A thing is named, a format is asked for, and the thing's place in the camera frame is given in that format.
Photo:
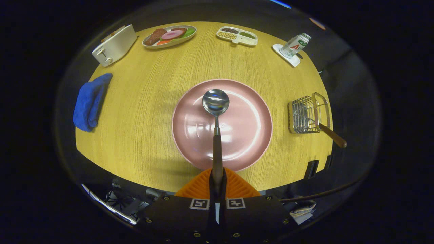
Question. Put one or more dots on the white square coaster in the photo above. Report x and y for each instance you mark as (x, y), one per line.
(293, 60)

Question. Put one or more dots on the blue cloth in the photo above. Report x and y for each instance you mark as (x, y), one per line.
(90, 101)

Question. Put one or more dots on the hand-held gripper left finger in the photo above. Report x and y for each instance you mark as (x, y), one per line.
(210, 184)

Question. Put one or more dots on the divided dish of beans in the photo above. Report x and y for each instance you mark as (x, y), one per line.
(237, 35)

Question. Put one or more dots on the white toaster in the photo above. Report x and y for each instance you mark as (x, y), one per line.
(115, 47)

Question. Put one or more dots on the brown toast slice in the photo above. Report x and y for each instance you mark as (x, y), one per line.
(113, 33)

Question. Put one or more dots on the stack of papers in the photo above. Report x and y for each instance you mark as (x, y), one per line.
(303, 210)

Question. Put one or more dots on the white drink bottle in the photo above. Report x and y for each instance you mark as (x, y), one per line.
(295, 45)

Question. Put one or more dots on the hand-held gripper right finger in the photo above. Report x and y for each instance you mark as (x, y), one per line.
(224, 184)

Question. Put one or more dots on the pink round plate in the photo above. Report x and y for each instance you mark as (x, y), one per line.
(247, 128)

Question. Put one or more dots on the oval plate of food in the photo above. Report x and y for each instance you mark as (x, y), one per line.
(169, 35)

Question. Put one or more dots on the black table clamp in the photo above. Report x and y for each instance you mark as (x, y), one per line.
(311, 169)
(329, 162)

